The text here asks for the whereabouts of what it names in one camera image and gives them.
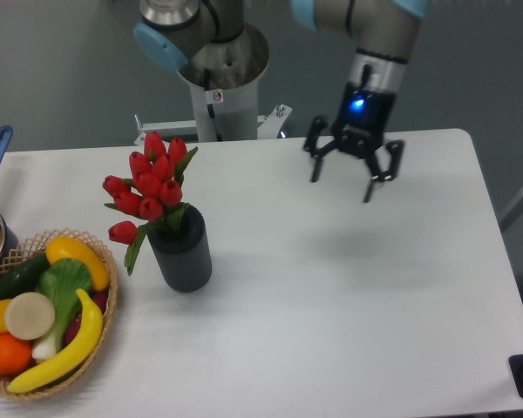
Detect beige round slice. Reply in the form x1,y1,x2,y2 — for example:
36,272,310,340
4,292,56,340

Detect purple vegetable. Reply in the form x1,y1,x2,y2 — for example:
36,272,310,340
64,290,108,346

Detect orange fruit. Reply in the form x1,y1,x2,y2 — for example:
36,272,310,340
0,334,32,376

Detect green cucumber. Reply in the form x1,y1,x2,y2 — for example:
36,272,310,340
0,253,51,300

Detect green bok choy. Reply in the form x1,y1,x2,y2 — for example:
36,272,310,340
32,259,92,362

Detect woven wicker basket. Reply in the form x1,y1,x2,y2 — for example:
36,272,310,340
0,228,119,401

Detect yellow banana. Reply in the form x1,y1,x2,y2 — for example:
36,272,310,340
7,289,103,394

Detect red tulip bouquet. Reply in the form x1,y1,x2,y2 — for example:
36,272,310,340
103,131,198,274

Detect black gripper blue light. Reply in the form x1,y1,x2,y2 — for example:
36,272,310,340
303,82,404,203

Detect white metal base frame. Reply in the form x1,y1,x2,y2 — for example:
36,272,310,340
133,104,293,145

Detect yellow squash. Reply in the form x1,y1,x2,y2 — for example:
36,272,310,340
45,235,110,292

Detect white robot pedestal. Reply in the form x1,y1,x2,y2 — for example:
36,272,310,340
179,23,269,142

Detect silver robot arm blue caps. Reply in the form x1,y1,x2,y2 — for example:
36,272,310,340
133,1,428,192

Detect dark grey ribbed vase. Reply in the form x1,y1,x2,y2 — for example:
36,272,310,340
147,206,213,293

